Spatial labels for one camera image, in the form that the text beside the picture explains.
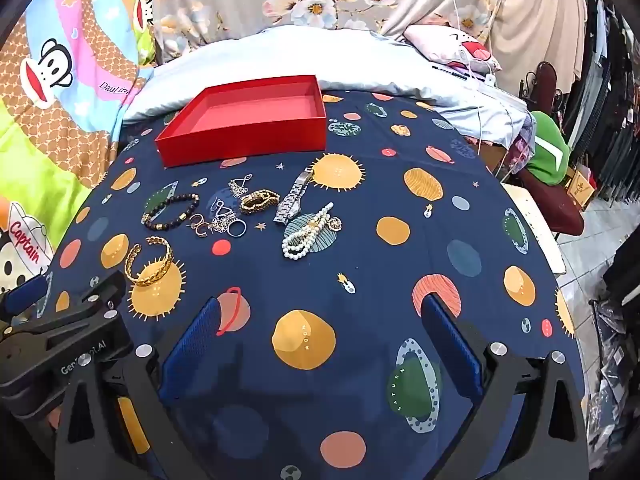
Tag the dark red metal chair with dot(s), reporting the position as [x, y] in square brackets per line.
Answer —
[547, 80]

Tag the silver triangle earring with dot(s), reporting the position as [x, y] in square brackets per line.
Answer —
[235, 187]

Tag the white charger plug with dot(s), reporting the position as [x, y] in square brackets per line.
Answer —
[490, 79]

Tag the gold round pendant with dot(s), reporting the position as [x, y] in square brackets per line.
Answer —
[336, 225]

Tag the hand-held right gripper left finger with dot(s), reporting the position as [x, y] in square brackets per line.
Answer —
[192, 347]

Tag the colourful monkey printed blanket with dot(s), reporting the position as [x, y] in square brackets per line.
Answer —
[60, 135]

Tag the beige curtain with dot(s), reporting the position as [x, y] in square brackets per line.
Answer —
[540, 20]

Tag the navy planet printed bed sheet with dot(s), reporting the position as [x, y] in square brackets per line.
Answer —
[360, 210]

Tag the light blue duvet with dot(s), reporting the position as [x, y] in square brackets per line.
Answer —
[300, 55]

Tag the white board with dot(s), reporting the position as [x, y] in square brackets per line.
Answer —
[535, 230]

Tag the pink cartoon pillow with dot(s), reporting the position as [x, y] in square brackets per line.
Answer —
[445, 42]

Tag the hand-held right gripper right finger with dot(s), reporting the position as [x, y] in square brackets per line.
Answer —
[452, 350]

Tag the gold cuff bangle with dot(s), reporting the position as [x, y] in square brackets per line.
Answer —
[150, 277]

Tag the dark red cushion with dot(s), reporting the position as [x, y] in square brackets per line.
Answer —
[560, 210]

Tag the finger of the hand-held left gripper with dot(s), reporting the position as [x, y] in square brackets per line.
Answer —
[22, 294]
[100, 292]

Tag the row of hanging clothes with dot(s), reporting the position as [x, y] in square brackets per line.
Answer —
[610, 110]

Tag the green cloth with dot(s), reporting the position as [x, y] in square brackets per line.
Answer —
[545, 155]

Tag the pile of black plastic packets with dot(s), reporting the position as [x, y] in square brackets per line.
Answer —
[615, 350]

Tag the black pen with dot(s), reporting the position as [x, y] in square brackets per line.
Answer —
[450, 71]

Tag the silver metal watch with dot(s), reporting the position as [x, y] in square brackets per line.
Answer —
[290, 200]

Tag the brown cardboard box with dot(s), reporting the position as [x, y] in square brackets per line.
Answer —
[580, 187]

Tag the red cardboard box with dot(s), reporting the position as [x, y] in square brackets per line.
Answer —
[240, 137]

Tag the rose gold hoop earrings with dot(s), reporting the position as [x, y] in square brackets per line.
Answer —
[200, 234]

